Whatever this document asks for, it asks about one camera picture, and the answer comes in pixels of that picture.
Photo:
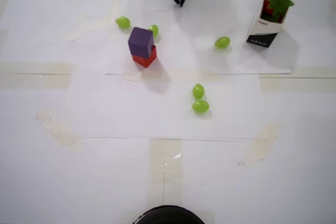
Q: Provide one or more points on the white and black cardboard box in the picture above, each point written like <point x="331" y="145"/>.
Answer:
<point x="265" y="27"/>

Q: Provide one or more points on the red strawberry with stem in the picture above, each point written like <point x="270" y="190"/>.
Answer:
<point x="273" y="19"/>

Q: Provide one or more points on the red strawberry with green leaves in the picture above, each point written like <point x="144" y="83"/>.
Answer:
<point x="281" y="2"/>

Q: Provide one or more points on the white paper sheet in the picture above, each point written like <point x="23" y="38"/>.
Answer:
<point x="147" y="1"/>

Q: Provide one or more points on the green plastic grape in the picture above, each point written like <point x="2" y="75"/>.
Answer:
<point x="200" y="106"/>
<point x="154" y="30"/>
<point x="123" y="22"/>
<point x="198" y="91"/>
<point x="222" y="42"/>

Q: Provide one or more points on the purple wooden cube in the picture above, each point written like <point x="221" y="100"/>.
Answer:
<point x="140" y="41"/>

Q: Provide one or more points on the red wooden cube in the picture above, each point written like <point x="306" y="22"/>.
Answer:
<point x="147" y="60"/>

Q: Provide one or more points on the beige masking tape strip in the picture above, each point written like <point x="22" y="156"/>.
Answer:
<point x="35" y="75"/>
<point x="59" y="130"/>
<point x="296" y="83"/>
<point x="157" y="161"/>
<point x="78" y="28"/>
<point x="261" y="144"/>

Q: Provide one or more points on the black round dome object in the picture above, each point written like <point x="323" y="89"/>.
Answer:
<point x="168" y="217"/>

